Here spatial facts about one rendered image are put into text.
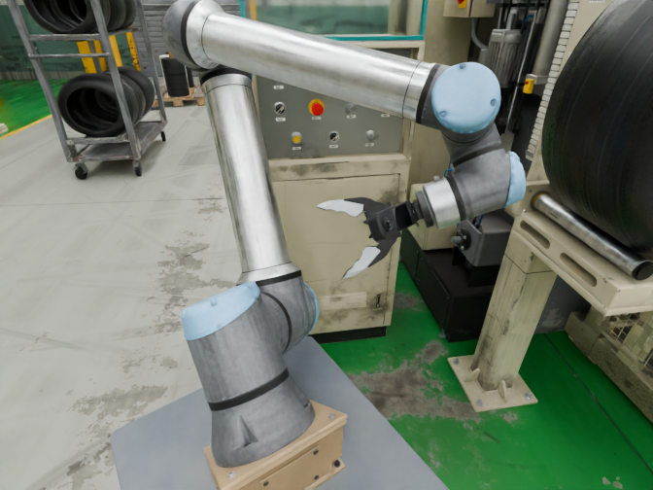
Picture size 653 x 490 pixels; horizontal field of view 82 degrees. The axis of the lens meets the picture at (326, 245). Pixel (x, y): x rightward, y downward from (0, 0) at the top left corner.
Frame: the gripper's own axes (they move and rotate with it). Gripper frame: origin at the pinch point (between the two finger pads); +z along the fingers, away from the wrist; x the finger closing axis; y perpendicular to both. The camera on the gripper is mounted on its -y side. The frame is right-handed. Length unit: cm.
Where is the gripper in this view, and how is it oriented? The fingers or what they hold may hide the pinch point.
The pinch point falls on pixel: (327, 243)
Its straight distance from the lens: 74.1
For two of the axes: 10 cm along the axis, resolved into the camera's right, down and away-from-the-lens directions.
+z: -9.2, 3.2, 2.2
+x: -3.4, -9.4, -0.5
